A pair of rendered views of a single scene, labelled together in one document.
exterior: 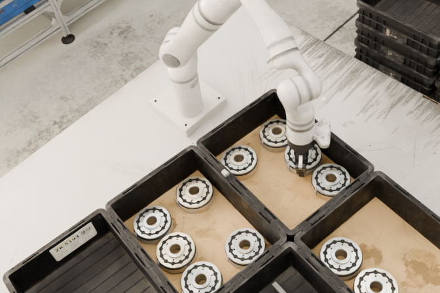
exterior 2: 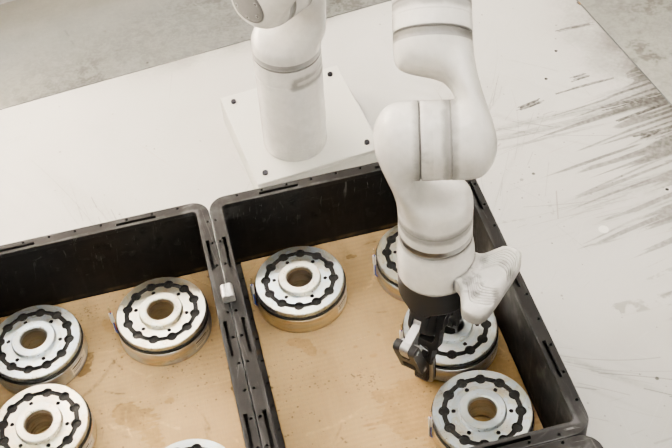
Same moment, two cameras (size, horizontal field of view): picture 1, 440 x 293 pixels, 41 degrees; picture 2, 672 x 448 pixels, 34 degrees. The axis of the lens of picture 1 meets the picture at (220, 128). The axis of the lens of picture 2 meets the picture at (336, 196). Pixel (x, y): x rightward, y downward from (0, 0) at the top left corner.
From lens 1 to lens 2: 0.58 m
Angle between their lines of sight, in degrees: 13
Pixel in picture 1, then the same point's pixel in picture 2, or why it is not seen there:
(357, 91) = not seen: outside the picture
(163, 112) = (235, 129)
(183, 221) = (106, 369)
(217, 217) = (182, 392)
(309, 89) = (450, 144)
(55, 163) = not seen: outside the picture
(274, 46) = (404, 3)
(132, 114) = (182, 116)
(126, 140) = (137, 163)
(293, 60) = (439, 55)
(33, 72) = (142, 8)
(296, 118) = (408, 213)
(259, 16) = not seen: outside the picture
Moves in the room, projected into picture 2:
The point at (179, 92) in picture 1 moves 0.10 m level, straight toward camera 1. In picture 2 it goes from (265, 91) to (247, 143)
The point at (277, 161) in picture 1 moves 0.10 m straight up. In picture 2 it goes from (389, 320) to (386, 262)
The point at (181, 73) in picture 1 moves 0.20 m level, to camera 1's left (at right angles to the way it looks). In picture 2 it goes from (273, 46) to (130, 29)
